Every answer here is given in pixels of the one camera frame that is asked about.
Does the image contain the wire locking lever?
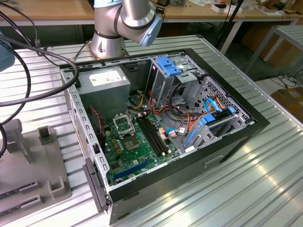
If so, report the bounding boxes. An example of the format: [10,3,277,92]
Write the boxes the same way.
[126,110,137,136]

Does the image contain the metal socket cover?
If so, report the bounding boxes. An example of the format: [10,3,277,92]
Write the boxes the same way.
[112,114,136,138]

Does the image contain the CPU socket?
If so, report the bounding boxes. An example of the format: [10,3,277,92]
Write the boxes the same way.
[122,135,140,153]

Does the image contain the grey metal optical drive cage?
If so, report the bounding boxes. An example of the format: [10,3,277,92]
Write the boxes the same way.
[145,55,204,112]

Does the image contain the grey power supply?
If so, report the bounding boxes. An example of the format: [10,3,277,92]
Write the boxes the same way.
[77,67,131,123]

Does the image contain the green motherboard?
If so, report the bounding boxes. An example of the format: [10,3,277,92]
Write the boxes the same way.
[101,113,181,188]

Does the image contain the blue plastic drive latch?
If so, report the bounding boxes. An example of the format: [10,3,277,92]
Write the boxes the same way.
[156,56,184,77]

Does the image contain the grey metal disk bay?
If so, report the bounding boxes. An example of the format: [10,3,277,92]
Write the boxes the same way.
[182,75,253,154]

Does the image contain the hard disk in blue carrier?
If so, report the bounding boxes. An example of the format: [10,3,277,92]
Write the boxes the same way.
[200,106,236,125]

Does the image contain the blue expansion slot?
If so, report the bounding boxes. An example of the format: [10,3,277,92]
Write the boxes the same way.
[113,158,152,180]

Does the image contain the black PC case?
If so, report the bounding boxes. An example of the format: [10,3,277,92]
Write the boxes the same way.
[58,48,271,225]

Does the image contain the wooden desk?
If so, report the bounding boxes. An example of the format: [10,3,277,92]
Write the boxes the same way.
[0,0,95,26]
[163,0,303,48]

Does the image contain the small white box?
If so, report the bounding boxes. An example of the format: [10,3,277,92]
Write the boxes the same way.
[211,3,242,14]

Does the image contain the grey parts rack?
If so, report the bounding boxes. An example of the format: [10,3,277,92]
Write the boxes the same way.
[0,118,73,211]

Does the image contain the small brown cardboard box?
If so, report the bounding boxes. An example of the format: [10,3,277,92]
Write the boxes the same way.
[271,87,303,114]

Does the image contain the large brown cardboard box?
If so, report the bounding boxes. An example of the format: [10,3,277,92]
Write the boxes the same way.
[267,35,303,69]

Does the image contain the RAM stick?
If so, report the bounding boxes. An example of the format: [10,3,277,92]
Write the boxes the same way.
[0,186,23,197]
[0,201,24,211]

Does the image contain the yellow black wire bundle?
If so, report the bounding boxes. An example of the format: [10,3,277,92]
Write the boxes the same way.
[127,91,152,112]

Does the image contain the orange red wire bundle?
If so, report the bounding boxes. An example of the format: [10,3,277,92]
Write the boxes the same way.
[149,89,206,133]

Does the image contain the red black twisted fan wire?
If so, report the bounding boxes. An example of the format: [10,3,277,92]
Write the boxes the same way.
[89,106,105,144]

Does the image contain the blue data wire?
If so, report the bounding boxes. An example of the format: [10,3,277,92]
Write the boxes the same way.
[203,96,224,114]

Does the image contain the brown base plate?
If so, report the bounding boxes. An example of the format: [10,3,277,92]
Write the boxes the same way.
[86,40,130,60]

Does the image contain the thick black cable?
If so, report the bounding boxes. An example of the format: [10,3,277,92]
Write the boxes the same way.
[0,35,80,107]
[0,46,32,130]

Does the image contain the grey metal frame table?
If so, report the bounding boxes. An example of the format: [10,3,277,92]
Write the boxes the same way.
[245,25,303,74]

